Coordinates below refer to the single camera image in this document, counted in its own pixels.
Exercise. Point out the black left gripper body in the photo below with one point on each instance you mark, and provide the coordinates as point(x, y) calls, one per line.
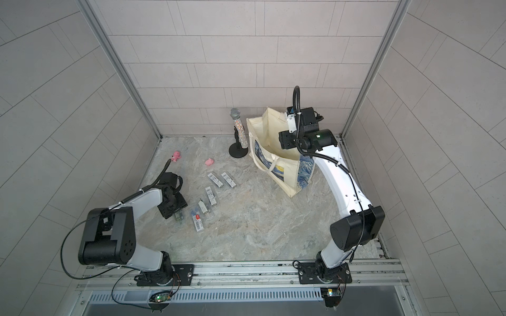
point(178, 203)

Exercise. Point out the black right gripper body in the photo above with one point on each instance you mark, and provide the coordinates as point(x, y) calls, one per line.
point(294, 139)

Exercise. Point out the clear case blue compass red label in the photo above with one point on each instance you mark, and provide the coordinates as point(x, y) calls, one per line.
point(197, 220)

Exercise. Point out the canvas bag starry night print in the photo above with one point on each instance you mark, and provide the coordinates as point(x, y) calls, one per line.
point(291, 171)

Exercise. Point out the clear case green compass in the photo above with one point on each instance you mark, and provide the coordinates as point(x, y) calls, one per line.
point(179, 217)

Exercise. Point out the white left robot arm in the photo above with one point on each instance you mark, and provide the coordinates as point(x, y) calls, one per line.
point(109, 236)

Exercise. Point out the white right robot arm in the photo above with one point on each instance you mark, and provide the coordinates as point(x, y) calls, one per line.
point(359, 221)

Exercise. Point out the clear compass case small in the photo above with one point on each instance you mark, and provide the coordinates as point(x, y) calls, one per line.
point(203, 207)

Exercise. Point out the clear compass case middle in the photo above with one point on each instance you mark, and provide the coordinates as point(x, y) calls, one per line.
point(211, 196)

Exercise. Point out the clear compass case far left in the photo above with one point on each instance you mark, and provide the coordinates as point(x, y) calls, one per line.
point(215, 180)

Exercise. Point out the clear compass case far right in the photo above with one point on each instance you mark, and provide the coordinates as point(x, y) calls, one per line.
point(229, 180)

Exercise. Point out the pink figure toy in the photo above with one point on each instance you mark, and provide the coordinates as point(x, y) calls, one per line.
point(176, 156)

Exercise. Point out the black microphone stand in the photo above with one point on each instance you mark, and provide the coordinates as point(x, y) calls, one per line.
point(236, 150)

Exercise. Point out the rhinestone microphone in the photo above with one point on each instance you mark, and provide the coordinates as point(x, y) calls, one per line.
point(236, 116)

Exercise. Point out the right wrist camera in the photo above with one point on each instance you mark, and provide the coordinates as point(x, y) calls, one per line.
point(293, 121)

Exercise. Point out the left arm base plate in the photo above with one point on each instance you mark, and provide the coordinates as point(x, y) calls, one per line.
point(178, 274)

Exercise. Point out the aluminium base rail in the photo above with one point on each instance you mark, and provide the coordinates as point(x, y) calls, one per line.
point(247, 281)

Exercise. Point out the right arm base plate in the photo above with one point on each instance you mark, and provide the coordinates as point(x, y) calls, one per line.
point(317, 273)

